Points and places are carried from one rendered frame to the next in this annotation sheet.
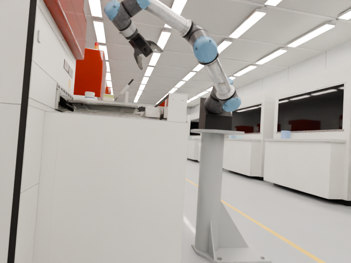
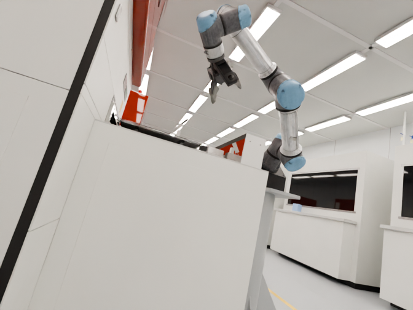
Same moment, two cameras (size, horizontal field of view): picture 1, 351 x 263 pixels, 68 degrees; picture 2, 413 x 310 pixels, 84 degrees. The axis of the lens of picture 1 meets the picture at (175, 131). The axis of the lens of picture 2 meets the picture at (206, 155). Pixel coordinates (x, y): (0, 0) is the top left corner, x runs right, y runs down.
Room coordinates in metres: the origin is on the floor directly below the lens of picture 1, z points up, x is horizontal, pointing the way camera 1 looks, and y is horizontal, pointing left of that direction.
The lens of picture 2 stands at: (0.39, 0.24, 0.65)
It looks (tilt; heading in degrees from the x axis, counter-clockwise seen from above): 12 degrees up; 356
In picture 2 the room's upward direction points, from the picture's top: 13 degrees clockwise
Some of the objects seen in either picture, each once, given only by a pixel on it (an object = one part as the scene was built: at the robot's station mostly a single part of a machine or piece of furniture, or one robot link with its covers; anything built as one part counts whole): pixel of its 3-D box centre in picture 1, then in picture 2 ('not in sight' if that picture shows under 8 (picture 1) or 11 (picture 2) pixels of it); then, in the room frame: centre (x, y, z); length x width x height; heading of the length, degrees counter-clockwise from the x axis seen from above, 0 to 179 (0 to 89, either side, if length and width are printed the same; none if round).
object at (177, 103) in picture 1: (167, 113); (227, 160); (1.54, 0.05, 0.89); 0.55 x 0.09 x 0.14; 12
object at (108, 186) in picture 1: (117, 189); (149, 241); (1.63, 0.34, 0.41); 0.96 x 0.64 x 0.82; 12
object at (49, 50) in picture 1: (57, 74); (115, 87); (1.29, 0.60, 1.02); 0.81 x 0.03 x 0.40; 12
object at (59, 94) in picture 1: (66, 104); (113, 127); (1.47, 0.63, 0.89); 0.44 x 0.02 x 0.10; 12
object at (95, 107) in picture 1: (104, 107); (157, 140); (1.53, 0.42, 0.90); 0.34 x 0.34 x 0.01; 12
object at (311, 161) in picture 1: (318, 134); (326, 213); (4.49, -2.46, 1.00); 1.80 x 1.08 x 2.00; 12
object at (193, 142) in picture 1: (201, 136); not in sight; (10.95, -1.09, 1.00); 1.80 x 1.08 x 2.00; 12
